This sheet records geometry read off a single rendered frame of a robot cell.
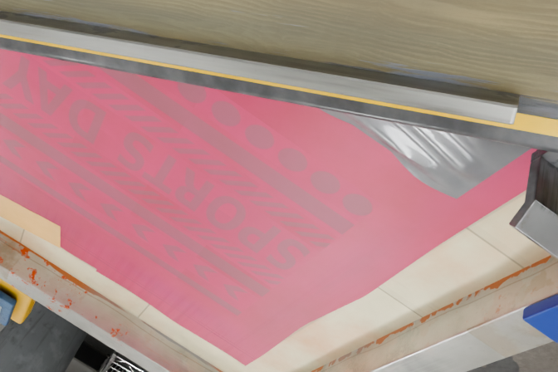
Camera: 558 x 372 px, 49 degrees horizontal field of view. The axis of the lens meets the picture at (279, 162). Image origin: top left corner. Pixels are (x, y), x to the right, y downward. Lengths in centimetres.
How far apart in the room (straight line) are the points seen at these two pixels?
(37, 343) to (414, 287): 303
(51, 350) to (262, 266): 294
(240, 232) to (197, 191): 5
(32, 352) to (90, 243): 275
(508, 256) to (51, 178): 42
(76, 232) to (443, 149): 43
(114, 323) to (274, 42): 51
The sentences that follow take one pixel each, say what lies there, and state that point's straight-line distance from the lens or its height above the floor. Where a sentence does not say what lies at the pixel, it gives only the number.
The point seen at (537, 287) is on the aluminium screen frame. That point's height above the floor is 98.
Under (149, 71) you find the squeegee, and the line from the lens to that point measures 39.
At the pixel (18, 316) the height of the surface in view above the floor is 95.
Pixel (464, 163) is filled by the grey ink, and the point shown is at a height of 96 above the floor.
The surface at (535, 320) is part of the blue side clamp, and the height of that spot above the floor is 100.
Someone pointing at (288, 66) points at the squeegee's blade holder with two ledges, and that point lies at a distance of 32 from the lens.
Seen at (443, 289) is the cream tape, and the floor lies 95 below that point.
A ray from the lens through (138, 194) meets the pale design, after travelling 56.
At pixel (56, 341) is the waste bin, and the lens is 347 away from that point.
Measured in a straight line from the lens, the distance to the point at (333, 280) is 54.
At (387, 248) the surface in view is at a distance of 48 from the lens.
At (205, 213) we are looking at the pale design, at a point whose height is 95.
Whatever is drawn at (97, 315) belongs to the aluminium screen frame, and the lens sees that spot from 77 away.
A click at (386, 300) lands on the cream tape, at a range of 54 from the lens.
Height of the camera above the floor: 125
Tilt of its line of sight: 41 degrees down
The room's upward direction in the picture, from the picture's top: 151 degrees counter-clockwise
